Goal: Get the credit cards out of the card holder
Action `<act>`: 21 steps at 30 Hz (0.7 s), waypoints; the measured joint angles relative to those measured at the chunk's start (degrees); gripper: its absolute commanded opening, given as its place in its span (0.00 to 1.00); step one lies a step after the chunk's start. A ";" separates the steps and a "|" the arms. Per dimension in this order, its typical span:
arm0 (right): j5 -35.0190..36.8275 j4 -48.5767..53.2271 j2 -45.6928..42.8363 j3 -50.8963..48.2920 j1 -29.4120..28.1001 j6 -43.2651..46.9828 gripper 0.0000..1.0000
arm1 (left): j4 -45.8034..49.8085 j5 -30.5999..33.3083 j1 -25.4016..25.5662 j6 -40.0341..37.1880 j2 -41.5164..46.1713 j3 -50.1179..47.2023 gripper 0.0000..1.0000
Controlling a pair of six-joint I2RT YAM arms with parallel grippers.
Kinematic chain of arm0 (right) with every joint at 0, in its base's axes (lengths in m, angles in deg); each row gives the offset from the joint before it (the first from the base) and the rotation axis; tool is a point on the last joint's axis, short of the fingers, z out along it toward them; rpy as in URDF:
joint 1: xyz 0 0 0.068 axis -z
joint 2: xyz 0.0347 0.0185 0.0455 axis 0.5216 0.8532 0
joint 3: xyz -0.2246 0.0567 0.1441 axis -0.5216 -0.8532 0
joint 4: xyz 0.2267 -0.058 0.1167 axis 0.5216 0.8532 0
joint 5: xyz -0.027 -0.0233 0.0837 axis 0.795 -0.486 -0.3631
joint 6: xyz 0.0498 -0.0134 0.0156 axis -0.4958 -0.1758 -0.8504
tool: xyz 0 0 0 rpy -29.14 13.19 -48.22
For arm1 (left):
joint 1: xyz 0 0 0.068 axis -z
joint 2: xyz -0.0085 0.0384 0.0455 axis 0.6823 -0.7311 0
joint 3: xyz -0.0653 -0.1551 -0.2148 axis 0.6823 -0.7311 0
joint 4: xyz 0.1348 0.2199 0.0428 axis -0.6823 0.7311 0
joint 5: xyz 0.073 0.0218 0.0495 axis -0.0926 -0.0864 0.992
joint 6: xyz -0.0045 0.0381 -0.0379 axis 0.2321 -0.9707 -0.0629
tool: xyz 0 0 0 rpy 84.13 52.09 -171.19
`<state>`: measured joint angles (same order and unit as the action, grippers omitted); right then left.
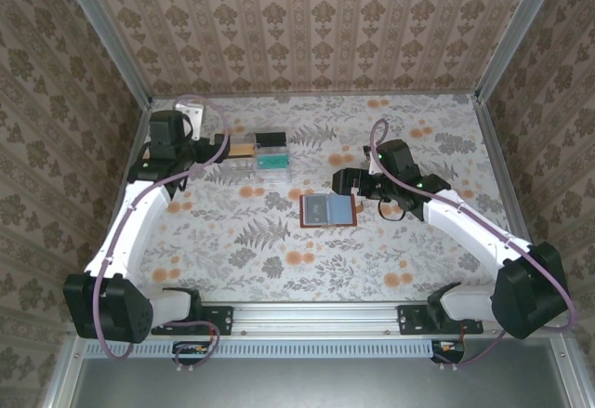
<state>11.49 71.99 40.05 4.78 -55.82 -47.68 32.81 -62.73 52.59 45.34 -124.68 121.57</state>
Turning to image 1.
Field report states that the brown leather card holder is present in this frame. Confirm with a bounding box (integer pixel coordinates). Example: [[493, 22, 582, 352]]
[[298, 192, 366, 230]]

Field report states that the plain black card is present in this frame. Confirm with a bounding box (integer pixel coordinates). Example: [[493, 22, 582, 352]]
[[254, 132, 287, 147]]

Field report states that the teal card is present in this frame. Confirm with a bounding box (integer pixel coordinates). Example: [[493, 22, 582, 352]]
[[257, 154, 290, 171]]

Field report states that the clear acrylic card organizer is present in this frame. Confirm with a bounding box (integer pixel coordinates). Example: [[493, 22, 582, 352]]
[[218, 127, 295, 187]]

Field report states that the floral table cover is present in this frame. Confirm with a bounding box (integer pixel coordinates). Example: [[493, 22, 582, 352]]
[[99, 94, 550, 303]]

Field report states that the black connector socket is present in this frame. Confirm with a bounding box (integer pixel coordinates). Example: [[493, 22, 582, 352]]
[[172, 340, 211, 366], [430, 338, 466, 365]]

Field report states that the grey metal panel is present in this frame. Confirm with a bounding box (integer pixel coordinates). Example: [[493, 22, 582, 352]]
[[41, 333, 595, 408]]

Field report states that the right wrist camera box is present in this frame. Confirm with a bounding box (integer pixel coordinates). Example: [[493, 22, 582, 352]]
[[362, 145, 381, 178]]

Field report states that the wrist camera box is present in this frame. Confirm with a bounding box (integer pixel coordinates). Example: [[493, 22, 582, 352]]
[[175, 103, 205, 142], [362, 145, 381, 178]]

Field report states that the aluminium side rail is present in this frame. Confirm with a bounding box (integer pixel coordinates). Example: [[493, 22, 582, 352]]
[[87, 99, 154, 302], [476, 99, 536, 246]]

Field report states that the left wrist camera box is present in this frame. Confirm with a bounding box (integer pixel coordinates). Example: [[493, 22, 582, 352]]
[[175, 103, 205, 142]]

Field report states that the aluminium frame post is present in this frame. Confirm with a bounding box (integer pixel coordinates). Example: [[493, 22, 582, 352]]
[[472, 0, 567, 102], [54, 0, 154, 108]]

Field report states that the aluminium mounting rail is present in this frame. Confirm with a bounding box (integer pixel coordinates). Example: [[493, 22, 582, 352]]
[[69, 300, 571, 335]]

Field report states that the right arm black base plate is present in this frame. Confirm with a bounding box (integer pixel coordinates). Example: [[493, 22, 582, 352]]
[[397, 304, 484, 336]]

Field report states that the white slotted cable duct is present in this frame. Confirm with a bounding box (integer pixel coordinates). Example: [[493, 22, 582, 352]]
[[86, 338, 431, 359]]

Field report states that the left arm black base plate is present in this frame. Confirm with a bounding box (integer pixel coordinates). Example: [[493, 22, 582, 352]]
[[151, 304, 234, 336]]

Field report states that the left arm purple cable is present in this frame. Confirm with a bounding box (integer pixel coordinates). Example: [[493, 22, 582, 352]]
[[94, 94, 231, 375]]

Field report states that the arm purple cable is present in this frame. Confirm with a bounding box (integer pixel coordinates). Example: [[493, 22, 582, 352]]
[[94, 94, 231, 375], [369, 117, 577, 373]]

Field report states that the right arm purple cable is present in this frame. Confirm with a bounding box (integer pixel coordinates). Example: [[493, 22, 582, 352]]
[[369, 117, 577, 373]]

